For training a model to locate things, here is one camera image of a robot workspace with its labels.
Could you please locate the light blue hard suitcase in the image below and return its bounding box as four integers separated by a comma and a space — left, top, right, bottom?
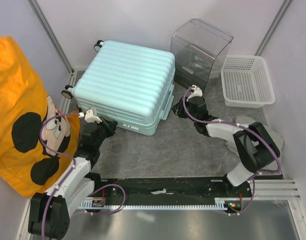
62, 40, 175, 136

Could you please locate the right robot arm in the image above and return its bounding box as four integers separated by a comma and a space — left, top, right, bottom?
171, 96, 280, 197

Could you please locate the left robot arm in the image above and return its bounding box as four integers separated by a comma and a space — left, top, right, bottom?
28, 119, 118, 240

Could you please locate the clear smoky plastic container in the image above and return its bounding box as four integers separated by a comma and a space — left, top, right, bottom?
170, 18, 233, 91

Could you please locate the grey folded cloth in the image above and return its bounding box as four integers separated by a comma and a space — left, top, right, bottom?
225, 115, 284, 173

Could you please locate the white perforated plastic basket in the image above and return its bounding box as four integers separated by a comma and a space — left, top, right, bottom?
221, 54, 275, 108

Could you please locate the orange cartoon mouse bag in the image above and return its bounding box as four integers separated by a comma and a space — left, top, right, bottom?
0, 36, 80, 198

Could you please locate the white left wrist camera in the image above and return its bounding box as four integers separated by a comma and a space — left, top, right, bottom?
79, 107, 102, 124

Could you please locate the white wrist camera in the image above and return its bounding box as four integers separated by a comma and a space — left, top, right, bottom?
187, 85, 203, 101
79, 107, 102, 124

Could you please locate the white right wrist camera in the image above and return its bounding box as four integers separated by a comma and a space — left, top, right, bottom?
187, 85, 203, 101

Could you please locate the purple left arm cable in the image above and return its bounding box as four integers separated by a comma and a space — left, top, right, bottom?
39, 111, 86, 240

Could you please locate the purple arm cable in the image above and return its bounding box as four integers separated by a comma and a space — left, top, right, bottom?
182, 86, 281, 173
39, 111, 86, 240

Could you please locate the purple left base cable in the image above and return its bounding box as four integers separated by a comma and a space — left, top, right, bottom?
72, 184, 125, 218

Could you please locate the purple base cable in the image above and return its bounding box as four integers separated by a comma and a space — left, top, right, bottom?
72, 184, 125, 218
224, 178, 255, 217

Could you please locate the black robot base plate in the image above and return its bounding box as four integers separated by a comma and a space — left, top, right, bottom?
86, 176, 252, 213

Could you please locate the white slotted cable duct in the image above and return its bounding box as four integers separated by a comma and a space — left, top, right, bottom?
77, 198, 240, 211

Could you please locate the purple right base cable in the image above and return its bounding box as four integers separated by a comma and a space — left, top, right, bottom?
224, 178, 255, 217

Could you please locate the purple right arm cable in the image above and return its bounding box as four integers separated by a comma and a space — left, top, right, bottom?
182, 86, 281, 173

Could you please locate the aluminium frame post left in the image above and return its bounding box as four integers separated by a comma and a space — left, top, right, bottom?
27, 0, 74, 75

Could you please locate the aluminium frame post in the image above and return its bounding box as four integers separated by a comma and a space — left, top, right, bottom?
27, 0, 74, 75
255, 0, 293, 56

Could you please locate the aluminium frame post right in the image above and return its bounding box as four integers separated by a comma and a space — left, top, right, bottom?
255, 0, 293, 56

